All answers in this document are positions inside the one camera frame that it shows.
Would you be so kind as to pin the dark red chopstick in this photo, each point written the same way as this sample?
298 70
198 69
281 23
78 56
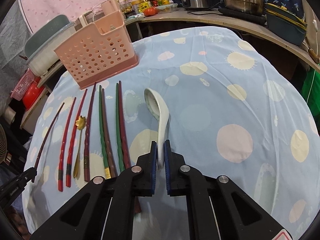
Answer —
124 145

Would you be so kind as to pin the dark maroon thin chopstick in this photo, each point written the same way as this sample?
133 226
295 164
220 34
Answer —
45 147

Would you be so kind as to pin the maroon chopstick silver band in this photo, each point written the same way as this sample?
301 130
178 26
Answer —
87 137

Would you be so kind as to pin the pink plastic basket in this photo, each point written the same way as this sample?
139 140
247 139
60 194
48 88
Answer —
23 85

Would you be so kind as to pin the white blender jug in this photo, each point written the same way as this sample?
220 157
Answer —
88 17

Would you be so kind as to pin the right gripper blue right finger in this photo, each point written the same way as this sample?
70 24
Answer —
173 161

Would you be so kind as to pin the clear food container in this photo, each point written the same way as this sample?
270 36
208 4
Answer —
166 8

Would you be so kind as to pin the white ceramic soup spoon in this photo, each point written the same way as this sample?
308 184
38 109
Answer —
159 110

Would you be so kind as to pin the teal white dish rack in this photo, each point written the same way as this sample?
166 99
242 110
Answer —
40 47

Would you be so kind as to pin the electric fan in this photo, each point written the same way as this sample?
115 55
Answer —
3 145

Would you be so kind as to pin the black induction cooker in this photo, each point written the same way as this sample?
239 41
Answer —
243 16

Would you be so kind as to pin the teal yellow bowl stack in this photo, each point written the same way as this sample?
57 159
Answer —
285 24

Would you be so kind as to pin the gold flower spoon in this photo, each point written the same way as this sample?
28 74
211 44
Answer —
80 124

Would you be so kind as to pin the green chopstick gold band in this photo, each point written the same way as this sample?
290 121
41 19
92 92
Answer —
102 138

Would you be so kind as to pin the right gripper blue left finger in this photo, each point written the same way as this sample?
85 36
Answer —
147 179

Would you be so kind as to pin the red plastic basin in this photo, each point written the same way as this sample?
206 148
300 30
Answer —
32 93

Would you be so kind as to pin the red tomato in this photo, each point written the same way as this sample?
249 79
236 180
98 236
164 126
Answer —
149 12

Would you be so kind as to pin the pink perforated utensil basket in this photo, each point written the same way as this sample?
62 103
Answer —
100 49

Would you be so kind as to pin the brown chopstick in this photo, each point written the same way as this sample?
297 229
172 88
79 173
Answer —
109 153

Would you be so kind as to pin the light blue patterned tablecloth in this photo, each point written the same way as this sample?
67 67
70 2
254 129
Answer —
231 113

